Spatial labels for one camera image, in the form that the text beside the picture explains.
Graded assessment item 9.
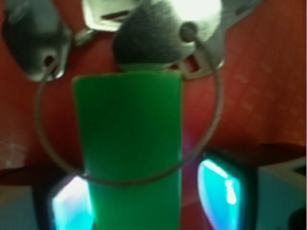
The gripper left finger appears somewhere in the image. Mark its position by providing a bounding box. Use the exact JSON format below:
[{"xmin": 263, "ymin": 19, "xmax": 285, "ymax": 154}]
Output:
[{"xmin": 33, "ymin": 174, "xmax": 94, "ymax": 230}]

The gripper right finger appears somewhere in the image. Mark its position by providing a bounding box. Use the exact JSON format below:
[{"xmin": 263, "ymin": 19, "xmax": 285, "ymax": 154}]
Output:
[{"xmin": 197, "ymin": 149, "xmax": 258, "ymax": 230}]

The green block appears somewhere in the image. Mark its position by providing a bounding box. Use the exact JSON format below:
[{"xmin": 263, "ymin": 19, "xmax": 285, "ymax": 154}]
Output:
[{"xmin": 72, "ymin": 71, "xmax": 182, "ymax": 230}]

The red plastic tray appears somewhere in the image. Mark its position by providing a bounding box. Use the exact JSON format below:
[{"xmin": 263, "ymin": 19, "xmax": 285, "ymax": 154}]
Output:
[{"xmin": 0, "ymin": 0, "xmax": 307, "ymax": 209}]

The silver key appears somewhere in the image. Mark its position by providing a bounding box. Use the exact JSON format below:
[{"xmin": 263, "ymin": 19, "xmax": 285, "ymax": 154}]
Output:
[
  {"xmin": 2, "ymin": 0, "xmax": 72, "ymax": 82},
  {"xmin": 74, "ymin": 0, "xmax": 140, "ymax": 47},
  {"xmin": 113, "ymin": 0, "xmax": 223, "ymax": 70},
  {"xmin": 177, "ymin": 0, "xmax": 262, "ymax": 80}
]

